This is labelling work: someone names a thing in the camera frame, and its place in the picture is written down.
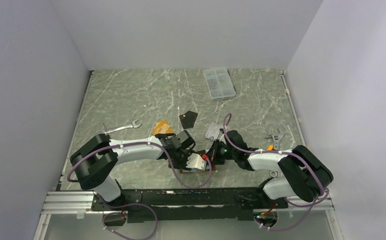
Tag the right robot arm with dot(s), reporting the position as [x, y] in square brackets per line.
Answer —
[299, 172]

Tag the white card stack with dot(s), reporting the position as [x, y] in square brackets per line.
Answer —
[213, 132]

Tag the aluminium frame rail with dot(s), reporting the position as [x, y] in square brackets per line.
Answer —
[86, 202]

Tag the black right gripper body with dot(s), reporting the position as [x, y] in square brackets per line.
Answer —
[221, 152]

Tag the clear plastic screw box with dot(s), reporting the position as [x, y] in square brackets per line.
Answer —
[219, 84]

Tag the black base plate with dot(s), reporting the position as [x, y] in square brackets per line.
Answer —
[190, 204]

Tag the brown leather card holder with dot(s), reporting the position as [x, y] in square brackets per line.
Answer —
[204, 156]

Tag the black card stack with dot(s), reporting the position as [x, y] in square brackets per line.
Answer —
[188, 119]

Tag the silver open-end wrench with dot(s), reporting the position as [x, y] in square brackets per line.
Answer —
[134, 124]

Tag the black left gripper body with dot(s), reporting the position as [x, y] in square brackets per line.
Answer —
[180, 160]

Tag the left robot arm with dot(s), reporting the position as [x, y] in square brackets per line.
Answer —
[95, 160]

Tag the gold card stack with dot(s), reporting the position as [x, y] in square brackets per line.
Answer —
[162, 127]

